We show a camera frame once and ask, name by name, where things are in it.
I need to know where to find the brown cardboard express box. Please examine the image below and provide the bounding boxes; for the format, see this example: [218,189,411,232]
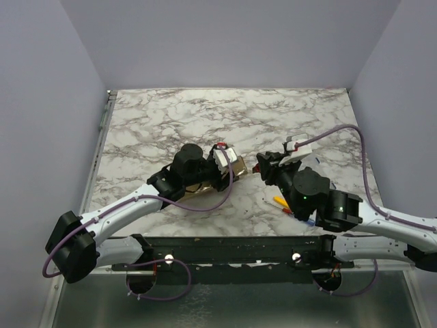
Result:
[180,155,249,202]

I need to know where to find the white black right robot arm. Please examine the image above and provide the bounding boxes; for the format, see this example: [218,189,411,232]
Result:
[253,152,436,272]

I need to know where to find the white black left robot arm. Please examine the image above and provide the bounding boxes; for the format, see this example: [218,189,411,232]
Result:
[42,143,238,283]

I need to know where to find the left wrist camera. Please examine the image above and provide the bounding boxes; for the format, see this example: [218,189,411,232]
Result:
[212,142,238,172]

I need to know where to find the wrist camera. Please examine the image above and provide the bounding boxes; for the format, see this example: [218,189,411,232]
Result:
[279,133,312,167]
[212,142,238,172]

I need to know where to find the yellow handled screwdriver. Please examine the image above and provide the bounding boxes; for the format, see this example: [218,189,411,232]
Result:
[273,196,289,208]

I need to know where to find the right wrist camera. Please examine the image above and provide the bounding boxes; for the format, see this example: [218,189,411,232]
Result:
[279,133,312,167]

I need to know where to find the blue red handled screwdriver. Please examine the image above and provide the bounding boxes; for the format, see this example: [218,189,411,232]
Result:
[264,200,294,217]

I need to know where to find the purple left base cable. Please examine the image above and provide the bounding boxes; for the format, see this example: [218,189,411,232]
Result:
[126,258,193,302]

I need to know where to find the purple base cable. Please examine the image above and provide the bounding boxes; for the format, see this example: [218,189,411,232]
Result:
[317,259,379,297]
[126,258,193,302]

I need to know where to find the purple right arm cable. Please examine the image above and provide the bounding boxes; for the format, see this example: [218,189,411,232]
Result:
[296,124,437,233]

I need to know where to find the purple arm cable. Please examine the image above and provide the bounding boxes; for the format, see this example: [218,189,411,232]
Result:
[42,145,235,278]
[296,124,437,233]

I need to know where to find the black front mounting rail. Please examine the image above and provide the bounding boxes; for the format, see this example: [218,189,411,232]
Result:
[112,234,340,285]

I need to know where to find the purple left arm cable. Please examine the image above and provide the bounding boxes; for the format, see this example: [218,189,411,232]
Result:
[42,145,235,278]

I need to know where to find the aluminium frame rail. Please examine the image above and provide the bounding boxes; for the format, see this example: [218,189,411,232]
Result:
[79,90,118,214]

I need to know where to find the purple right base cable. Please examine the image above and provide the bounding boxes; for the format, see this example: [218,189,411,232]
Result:
[317,259,379,297]

